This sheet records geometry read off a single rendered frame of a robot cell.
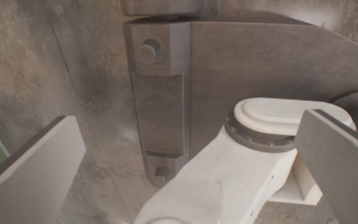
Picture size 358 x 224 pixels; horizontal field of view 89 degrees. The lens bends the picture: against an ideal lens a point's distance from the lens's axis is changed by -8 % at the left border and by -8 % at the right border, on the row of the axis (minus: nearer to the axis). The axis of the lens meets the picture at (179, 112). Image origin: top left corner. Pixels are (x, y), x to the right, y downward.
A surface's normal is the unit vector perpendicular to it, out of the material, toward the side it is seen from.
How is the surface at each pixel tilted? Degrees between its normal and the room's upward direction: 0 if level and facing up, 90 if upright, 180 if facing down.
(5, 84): 0
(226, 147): 90
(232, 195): 90
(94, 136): 0
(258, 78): 0
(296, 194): 90
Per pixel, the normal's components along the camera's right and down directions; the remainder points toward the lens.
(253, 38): -0.18, 0.51
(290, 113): -0.02, -0.86
